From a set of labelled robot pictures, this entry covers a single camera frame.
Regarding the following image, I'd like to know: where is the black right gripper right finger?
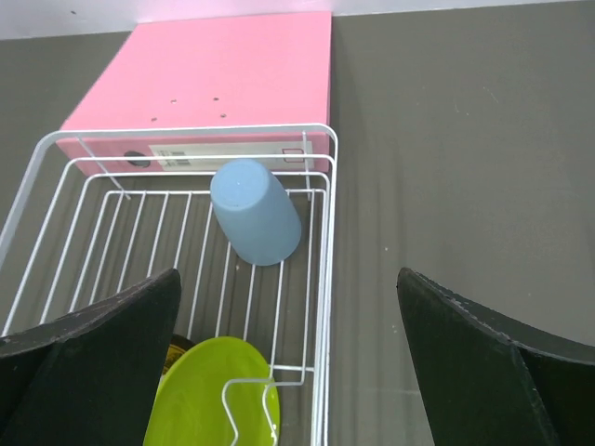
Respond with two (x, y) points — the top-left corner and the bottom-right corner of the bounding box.
(396, 268), (594, 445)

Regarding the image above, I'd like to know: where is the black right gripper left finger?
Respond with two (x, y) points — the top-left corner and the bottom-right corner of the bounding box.
(1, 269), (181, 445)

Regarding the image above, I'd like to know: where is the yellow patterned plate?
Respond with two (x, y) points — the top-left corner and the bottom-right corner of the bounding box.
(162, 334), (194, 375)

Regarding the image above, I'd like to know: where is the lime green plate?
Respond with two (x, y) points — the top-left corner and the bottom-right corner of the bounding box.
(143, 336), (281, 445)

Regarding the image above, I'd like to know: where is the light blue plastic cup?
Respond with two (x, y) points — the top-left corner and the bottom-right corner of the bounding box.
(210, 159), (302, 266)

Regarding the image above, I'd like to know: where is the pink binder box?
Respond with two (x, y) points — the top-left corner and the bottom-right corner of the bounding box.
(59, 11), (332, 175)

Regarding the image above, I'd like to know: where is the white wire dish rack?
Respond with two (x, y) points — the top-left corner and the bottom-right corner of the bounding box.
(1, 124), (339, 445)

